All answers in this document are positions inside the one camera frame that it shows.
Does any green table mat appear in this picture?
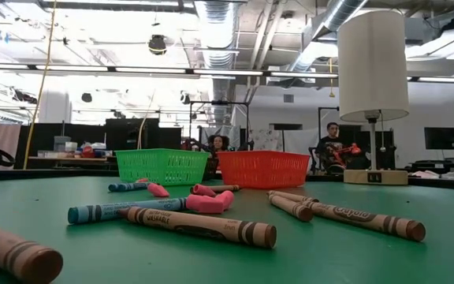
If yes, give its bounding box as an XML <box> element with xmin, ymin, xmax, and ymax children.
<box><xmin>0</xmin><ymin>175</ymin><xmax>454</xmax><ymax>284</ymax></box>

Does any black monitor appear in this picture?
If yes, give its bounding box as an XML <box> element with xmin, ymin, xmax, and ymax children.
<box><xmin>423</xmin><ymin>126</ymin><xmax>454</xmax><ymax>151</ymax></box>

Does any red plastic basket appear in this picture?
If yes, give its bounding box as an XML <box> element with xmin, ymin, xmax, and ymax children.
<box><xmin>217</xmin><ymin>150</ymin><xmax>311</xmax><ymax>189</ymax></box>

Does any white shade wooden lamp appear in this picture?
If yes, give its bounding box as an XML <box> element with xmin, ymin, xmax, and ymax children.
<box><xmin>337</xmin><ymin>9</ymin><xmax>410</xmax><ymax>186</ymax></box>

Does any clear plastic container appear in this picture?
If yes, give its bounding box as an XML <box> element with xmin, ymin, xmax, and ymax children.
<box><xmin>53</xmin><ymin>135</ymin><xmax>73</xmax><ymax>153</ymax></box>

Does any wooden work table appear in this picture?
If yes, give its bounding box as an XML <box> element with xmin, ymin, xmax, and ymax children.
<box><xmin>28</xmin><ymin>155</ymin><xmax>117</xmax><ymax>165</ymax></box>

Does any black hanging sign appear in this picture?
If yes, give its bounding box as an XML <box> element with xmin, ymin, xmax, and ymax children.
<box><xmin>268</xmin><ymin>123</ymin><xmax>303</xmax><ymax>132</ymax></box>

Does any black metal stand frame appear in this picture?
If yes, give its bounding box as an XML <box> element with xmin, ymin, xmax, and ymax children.
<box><xmin>188</xmin><ymin>100</ymin><xmax>251</xmax><ymax>153</ymax></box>
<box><xmin>316</xmin><ymin>105</ymin><xmax>341</xmax><ymax>151</ymax></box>

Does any ceiling light strip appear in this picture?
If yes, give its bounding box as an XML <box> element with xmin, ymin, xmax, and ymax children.
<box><xmin>0</xmin><ymin>62</ymin><xmax>341</xmax><ymax>80</ymax></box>

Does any yellow cable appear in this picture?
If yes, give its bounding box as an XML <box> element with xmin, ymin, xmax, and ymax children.
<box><xmin>22</xmin><ymin>0</ymin><xmax>58</xmax><ymax>170</ymax></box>

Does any blue crayon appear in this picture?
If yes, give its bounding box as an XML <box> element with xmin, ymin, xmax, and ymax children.
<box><xmin>67</xmin><ymin>196</ymin><xmax>189</xmax><ymax>226</ymax></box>
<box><xmin>107</xmin><ymin>181</ymin><xmax>151</xmax><ymax>193</ymax></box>

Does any brown crayon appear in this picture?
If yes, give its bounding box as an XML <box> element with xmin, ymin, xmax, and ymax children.
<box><xmin>300</xmin><ymin>200</ymin><xmax>427</xmax><ymax>243</ymax></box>
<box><xmin>268</xmin><ymin>195</ymin><xmax>314</xmax><ymax>222</ymax></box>
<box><xmin>210</xmin><ymin>184</ymin><xmax>241</xmax><ymax>193</ymax></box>
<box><xmin>118</xmin><ymin>206</ymin><xmax>278</xmax><ymax>249</ymax></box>
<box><xmin>266</xmin><ymin>190</ymin><xmax>320</xmax><ymax>204</ymax></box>
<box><xmin>0</xmin><ymin>220</ymin><xmax>65</xmax><ymax>284</ymax></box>

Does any pinkish paper packet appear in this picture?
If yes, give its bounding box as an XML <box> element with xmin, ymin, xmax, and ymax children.
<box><xmin>410</xmin><ymin>169</ymin><xmax>443</xmax><ymax>180</ymax></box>

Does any black desk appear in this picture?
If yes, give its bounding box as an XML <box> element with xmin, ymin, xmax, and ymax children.
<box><xmin>407</xmin><ymin>157</ymin><xmax>454</xmax><ymax>171</ymax></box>

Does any green plastic basket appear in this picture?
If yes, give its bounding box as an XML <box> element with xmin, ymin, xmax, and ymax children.
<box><xmin>114</xmin><ymin>148</ymin><xmax>210</xmax><ymax>187</ymax></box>

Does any white patterned sheet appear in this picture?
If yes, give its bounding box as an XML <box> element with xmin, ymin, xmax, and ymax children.
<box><xmin>249</xmin><ymin>129</ymin><xmax>285</xmax><ymax>153</ymax></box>

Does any black plastic basket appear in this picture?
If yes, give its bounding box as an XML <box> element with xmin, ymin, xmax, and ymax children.
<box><xmin>204</xmin><ymin>156</ymin><xmax>220</xmax><ymax>181</ymax></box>

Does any person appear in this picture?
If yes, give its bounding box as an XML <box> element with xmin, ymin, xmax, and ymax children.
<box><xmin>207</xmin><ymin>134</ymin><xmax>232</xmax><ymax>155</ymax></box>
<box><xmin>314</xmin><ymin>121</ymin><xmax>350</xmax><ymax>174</ymax></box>

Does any red desk lamp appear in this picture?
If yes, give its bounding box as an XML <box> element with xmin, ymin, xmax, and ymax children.
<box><xmin>331</xmin><ymin>142</ymin><xmax>363</xmax><ymax>166</ymax></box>

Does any black partition panel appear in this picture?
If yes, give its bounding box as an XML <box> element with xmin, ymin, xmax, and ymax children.
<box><xmin>104</xmin><ymin>117</ymin><xmax>183</xmax><ymax>151</ymax></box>
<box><xmin>16</xmin><ymin>122</ymin><xmax>108</xmax><ymax>170</ymax></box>

